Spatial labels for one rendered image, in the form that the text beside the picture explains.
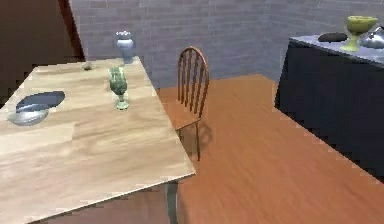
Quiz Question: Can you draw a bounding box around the brown wooden chair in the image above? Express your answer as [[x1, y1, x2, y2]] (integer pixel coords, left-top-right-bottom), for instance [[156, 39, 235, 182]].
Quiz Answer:
[[160, 45, 211, 162]]

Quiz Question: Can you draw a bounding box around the green glass goblet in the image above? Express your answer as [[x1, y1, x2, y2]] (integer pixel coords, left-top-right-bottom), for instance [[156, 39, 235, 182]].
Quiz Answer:
[[108, 65, 130, 111]]

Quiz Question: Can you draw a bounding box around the grey lidded jar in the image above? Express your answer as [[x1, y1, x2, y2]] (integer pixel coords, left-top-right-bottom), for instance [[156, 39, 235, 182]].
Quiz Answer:
[[115, 30, 135, 65]]

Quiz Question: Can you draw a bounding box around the light wooden table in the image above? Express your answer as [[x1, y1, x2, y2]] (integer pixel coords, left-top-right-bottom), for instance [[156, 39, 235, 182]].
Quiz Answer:
[[0, 55, 197, 224]]

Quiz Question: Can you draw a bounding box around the dark blue counter cabinet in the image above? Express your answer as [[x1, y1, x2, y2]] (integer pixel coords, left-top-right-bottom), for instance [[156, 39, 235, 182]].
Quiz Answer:
[[273, 34, 384, 178]]

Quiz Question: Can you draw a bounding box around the black oval object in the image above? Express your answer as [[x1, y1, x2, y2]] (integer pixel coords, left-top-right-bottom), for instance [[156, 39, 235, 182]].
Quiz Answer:
[[317, 31, 349, 43]]

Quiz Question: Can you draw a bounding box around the grey oval dish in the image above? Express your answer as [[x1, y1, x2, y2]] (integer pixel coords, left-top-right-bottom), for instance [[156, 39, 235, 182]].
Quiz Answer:
[[6, 103, 51, 127]]

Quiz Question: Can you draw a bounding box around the dark brown door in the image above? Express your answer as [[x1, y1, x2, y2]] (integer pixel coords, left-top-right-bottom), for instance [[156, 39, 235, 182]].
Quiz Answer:
[[0, 0, 86, 108]]

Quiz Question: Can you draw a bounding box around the yellow green goblet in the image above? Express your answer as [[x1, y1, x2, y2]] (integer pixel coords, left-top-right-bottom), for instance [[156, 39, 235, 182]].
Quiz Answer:
[[339, 15, 379, 53]]

